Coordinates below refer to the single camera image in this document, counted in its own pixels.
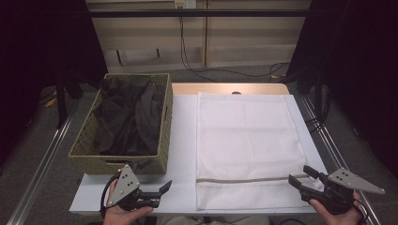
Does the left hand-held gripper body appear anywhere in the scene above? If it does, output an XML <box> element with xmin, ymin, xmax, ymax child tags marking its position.
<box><xmin>106</xmin><ymin>163</ymin><xmax>148</xmax><ymax>211</ymax></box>

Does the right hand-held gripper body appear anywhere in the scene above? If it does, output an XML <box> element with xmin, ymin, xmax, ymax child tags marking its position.
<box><xmin>318</xmin><ymin>167</ymin><xmax>386</xmax><ymax>216</ymax></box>

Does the green woven basket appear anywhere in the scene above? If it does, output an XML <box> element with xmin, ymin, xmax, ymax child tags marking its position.
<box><xmin>68</xmin><ymin>72</ymin><xmax>174</xmax><ymax>175</ymax></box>

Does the dark grey garment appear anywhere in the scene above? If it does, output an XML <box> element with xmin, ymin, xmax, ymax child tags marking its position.
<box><xmin>93</xmin><ymin>76</ymin><xmax>167</xmax><ymax>157</ymax></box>

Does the white mesh laundry bag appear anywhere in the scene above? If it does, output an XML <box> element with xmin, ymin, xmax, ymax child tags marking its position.
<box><xmin>195</xmin><ymin>92</ymin><xmax>327</xmax><ymax>211</ymax></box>

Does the person's right hand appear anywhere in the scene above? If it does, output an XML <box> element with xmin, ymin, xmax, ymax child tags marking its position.
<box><xmin>309</xmin><ymin>190</ymin><xmax>364</xmax><ymax>225</ymax></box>

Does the person's left hand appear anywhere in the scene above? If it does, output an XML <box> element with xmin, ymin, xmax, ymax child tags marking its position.
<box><xmin>102</xmin><ymin>179</ymin><xmax>154</xmax><ymax>225</ymax></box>

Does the black metal stand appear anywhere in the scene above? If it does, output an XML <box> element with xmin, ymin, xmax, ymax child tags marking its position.
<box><xmin>314</xmin><ymin>67</ymin><xmax>326</xmax><ymax>119</ymax></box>
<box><xmin>54</xmin><ymin>70</ymin><xmax>69</xmax><ymax>129</ymax></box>

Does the yellow floor tape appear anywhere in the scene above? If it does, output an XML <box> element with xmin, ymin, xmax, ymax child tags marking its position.
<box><xmin>44</xmin><ymin>91</ymin><xmax>58</xmax><ymax>109</ymax></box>

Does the black curtain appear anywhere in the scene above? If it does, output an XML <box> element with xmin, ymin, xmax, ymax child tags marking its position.
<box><xmin>0</xmin><ymin>0</ymin><xmax>109</xmax><ymax>163</ymax></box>
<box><xmin>284</xmin><ymin>0</ymin><xmax>398</xmax><ymax>181</ymax></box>

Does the wooden table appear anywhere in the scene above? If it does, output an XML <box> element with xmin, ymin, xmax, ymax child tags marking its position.
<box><xmin>171</xmin><ymin>82</ymin><xmax>291</xmax><ymax>97</ymax></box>

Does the black horizontal metal bar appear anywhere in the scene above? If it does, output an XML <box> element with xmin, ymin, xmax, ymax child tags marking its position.
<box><xmin>88</xmin><ymin>8</ymin><xmax>312</xmax><ymax>19</ymax></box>

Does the left hand-held gripper black cable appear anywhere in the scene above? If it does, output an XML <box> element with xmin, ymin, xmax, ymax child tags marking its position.
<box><xmin>99</xmin><ymin>172</ymin><xmax>122</xmax><ymax>219</ymax></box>

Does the hand-held gripper black cable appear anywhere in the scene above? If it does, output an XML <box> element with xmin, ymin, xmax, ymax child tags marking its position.
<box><xmin>99</xmin><ymin>172</ymin><xmax>122</xmax><ymax>219</ymax></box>
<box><xmin>353</xmin><ymin>199</ymin><xmax>371</xmax><ymax>223</ymax></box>

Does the right hand-held gripper black cable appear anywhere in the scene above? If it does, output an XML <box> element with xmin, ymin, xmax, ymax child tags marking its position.
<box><xmin>353</xmin><ymin>199</ymin><xmax>371</xmax><ymax>223</ymax></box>

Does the metal floor rail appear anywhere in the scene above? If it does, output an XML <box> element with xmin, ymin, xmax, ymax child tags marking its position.
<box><xmin>6</xmin><ymin>101</ymin><xmax>80</xmax><ymax>225</ymax></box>
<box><xmin>299</xmin><ymin>96</ymin><xmax>382</xmax><ymax>225</ymax></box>

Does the long black hanging cable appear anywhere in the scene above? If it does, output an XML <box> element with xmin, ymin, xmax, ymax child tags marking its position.
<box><xmin>178</xmin><ymin>16</ymin><xmax>289</xmax><ymax>83</ymax></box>

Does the white wall outlet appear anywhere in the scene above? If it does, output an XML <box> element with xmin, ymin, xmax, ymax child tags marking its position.
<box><xmin>174</xmin><ymin>0</ymin><xmax>198</xmax><ymax>9</ymax></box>

